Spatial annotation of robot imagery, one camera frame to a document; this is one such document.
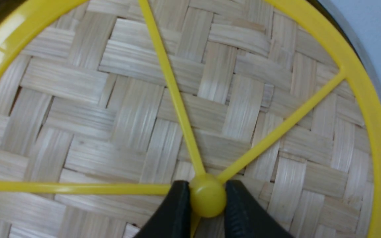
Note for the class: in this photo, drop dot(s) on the stainless steel pot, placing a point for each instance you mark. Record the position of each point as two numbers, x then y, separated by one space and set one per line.
359 43

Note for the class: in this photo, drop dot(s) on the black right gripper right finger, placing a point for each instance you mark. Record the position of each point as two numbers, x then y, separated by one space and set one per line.
244 217

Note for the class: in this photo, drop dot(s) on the woven bamboo steamer lid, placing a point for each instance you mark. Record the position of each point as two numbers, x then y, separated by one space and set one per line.
144 115

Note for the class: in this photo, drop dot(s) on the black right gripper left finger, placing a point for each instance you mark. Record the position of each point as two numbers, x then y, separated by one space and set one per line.
173 217

